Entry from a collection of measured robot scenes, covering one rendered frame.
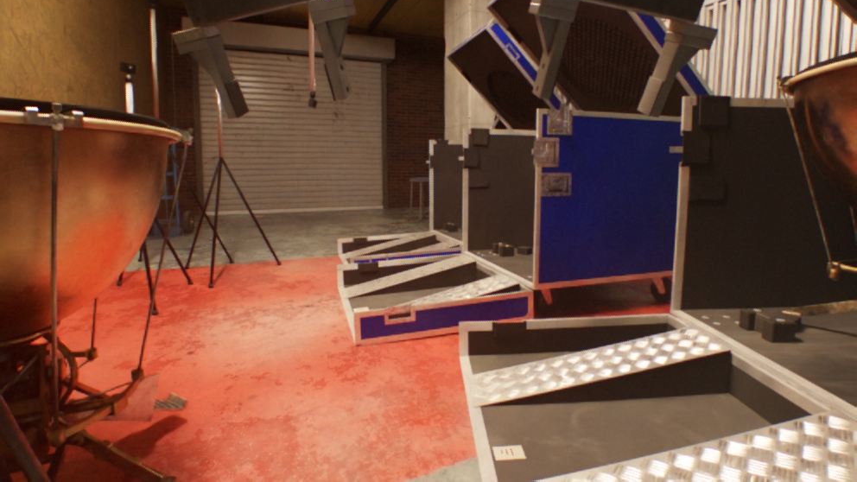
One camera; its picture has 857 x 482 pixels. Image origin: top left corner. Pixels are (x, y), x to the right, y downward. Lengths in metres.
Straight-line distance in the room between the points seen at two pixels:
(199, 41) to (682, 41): 0.52
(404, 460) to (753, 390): 0.97
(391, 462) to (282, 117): 6.72
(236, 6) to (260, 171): 6.93
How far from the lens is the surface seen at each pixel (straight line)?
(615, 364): 1.44
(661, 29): 2.38
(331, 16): 0.46
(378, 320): 1.73
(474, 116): 4.75
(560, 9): 0.47
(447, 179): 3.67
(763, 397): 1.48
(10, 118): 0.81
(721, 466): 1.10
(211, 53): 0.53
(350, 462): 1.16
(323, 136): 7.50
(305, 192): 7.45
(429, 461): 1.15
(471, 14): 4.99
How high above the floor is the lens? 0.69
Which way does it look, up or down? 6 degrees down
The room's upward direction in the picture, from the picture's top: straight up
